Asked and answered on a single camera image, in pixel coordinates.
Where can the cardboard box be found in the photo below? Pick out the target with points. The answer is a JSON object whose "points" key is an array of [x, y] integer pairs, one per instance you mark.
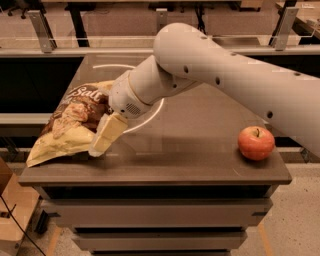
{"points": [[18, 203]]}

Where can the red apple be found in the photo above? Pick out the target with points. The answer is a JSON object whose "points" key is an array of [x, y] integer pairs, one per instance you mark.
{"points": [[255, 143]]}

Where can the brown and yellow chip bag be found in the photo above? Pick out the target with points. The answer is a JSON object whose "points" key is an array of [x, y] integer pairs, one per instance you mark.
{"points": [[73, 124]]}

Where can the grey drawer cabinet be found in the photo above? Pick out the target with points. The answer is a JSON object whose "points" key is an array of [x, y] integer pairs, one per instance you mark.
{"points": [[175, 185]]}

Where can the right metal rail bracket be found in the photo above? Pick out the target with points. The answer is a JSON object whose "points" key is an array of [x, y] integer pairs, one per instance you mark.
{"points": [[280, 38]]}

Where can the left metal rail bracket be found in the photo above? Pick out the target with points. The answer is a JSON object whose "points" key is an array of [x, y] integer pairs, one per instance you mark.
{"points": [[43, 31]]}

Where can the metal rail bracket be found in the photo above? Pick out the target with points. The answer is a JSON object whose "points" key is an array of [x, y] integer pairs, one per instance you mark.
{"points": [[280, 38], [43, 31], [161, 18]]}

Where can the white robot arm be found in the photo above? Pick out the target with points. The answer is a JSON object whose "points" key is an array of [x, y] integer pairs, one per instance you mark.
{"points": [[183, 57]]}

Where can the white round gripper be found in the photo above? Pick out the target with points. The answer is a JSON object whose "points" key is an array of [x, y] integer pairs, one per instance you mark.
{"points": [[124, 97]]}

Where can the middle metal rail bracket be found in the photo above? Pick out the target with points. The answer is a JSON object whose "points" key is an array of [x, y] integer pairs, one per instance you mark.
{"points": [[161, 18]]}

